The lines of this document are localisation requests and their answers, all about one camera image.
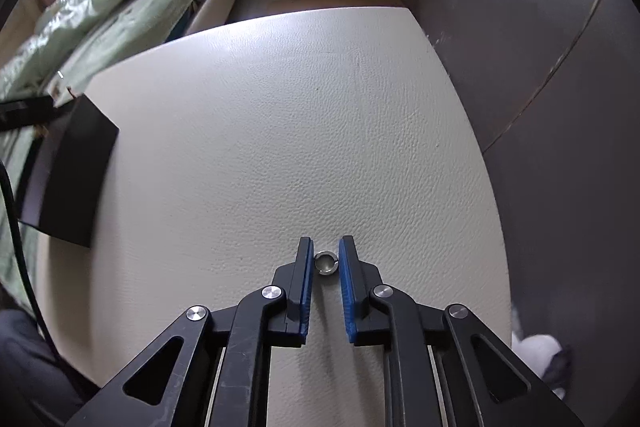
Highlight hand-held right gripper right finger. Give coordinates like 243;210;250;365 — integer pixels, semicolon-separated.
338;235;586;427

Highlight bed with green sheet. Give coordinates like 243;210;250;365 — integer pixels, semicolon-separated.
0;0;251;308

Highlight black jewelry box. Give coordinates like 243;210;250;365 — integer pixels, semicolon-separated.
17;94;121;251

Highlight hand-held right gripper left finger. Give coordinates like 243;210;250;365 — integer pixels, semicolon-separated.
65;237;316;427

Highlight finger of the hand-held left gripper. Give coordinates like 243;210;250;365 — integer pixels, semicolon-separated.
0;99;55;132

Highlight silver ring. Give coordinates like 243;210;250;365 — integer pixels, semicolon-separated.
313;249;340;278

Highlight person's dark trousers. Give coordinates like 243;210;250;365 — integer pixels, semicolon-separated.
0;287;103;427

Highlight white slipper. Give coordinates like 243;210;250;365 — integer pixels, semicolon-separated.
509;302;574;401

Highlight black cable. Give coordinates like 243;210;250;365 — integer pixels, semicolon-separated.
0;159;103;410

